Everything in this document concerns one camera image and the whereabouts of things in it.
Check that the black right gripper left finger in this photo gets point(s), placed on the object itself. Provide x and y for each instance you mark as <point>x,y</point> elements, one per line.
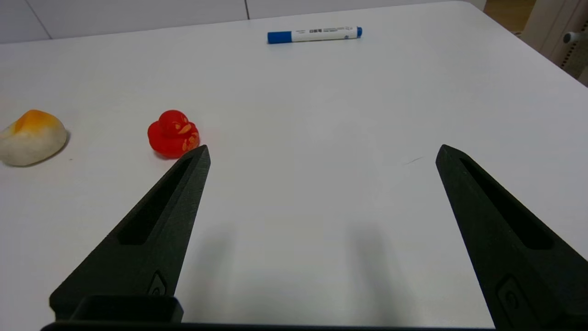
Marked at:
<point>151,234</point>

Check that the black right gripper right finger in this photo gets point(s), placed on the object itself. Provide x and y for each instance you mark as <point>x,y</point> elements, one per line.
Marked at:
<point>510,239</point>

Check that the red rubber duck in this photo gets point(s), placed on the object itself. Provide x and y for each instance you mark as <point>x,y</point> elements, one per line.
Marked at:
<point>173,135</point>

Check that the white orange bun toy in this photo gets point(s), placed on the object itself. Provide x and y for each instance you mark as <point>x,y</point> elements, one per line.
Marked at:
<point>30,140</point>

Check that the blue whiteboard marker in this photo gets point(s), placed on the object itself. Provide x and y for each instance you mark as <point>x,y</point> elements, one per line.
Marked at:
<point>317,34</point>

